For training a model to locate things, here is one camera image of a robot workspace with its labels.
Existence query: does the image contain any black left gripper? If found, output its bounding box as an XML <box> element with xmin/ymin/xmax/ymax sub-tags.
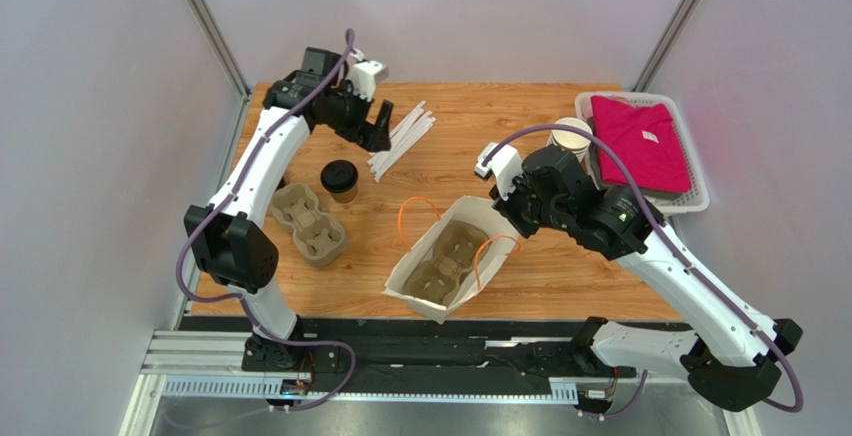
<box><xmin>320</xmin><ymin>80</ymin><xmax>392</xmax><ymax>153</ymax></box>

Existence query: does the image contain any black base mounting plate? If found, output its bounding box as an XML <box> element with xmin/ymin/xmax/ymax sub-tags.
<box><xmin>241</xmin><ymin>318</ymin><xmax>612</xmax><ymax>396</ymax></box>

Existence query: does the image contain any white plastic laundry basket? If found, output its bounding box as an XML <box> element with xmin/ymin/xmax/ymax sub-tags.
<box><xmin>575</xmin><ymin>91</ymin><xmax>709</xmax><ymax>216</ymax></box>

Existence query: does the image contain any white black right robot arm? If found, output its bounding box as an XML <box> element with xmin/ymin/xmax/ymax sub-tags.
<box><xmin>475</xmin><ymin>145</ymin><xmax>803</xmax><ymax>412</ymax></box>

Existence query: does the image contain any cardboard cup carrier single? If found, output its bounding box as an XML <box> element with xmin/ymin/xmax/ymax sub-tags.
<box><xmin>402</xmin><ymin>221</ymin><xmax>487</xmax><ymax>306</ymax></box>

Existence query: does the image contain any black plastic cup lid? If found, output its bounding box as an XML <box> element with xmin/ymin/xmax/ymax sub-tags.
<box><xmin>320</xmin><ymin>159</ymin><xmax>359</xmax><ymax>194</ymax></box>

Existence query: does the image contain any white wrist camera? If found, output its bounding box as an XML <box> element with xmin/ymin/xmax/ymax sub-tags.
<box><xmin>346</xmin><ymin>49</ymin><xmax>389</xmax><ymax>102</ymax></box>
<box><xmin>474</xmin><ymin>142</ymin><xmax>523</xmax><ymax>200</ymax></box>

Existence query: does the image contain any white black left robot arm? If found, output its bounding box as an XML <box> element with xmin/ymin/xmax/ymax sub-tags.
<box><xmin>179</xmin><ymin>47</ymin><xmax>393</xmax><ymax>370</ymax></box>

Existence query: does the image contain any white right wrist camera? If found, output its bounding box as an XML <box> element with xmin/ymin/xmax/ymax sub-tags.
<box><xmin>474</xmin><ymin>142</ymin><xmax>523</xmax><ymax>200</ymax></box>

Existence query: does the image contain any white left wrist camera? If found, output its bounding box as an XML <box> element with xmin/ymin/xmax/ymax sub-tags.
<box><xmin>346</xmin><ymin>49</ymin><xmax>389</xmax><ymax>102</ymax></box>

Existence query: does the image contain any white wrapped straws bundle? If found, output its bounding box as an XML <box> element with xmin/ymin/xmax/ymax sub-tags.
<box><xmin>368</xmin><ymin>100</ymin><xmax>436</xmax><ymax>182</ymax></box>

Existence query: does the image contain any pink folded t-shirt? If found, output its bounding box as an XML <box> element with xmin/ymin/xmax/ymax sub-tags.
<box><xmin>591</xmin><ymin>96</ymin><xmax>692</xmax><ymax>193</ymax></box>

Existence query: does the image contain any cardboard cup carrier tray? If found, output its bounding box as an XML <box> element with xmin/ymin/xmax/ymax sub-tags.
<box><xmin>268</xmin><ymin>183</ymin><xmax>348</xmax><ymax>267</ymax></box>

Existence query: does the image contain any aluminium frame rail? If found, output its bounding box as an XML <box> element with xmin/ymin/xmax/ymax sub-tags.
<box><xmin>120</xmin><ymin>317</ymin><xmax>761</xmax><ymax>435</ymax></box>

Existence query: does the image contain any stack of paper cups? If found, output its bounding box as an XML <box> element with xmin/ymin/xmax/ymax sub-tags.
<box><xmin>547</xmin><ymin>117</ymin><xmax>593</xmax><ymax>162</ymax></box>

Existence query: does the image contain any white paper takeout bag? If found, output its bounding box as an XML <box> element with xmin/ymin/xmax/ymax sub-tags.
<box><xmin>383</xmin><ymin>196</ymin><xmax>521</xmax><ymax>324</ymax></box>

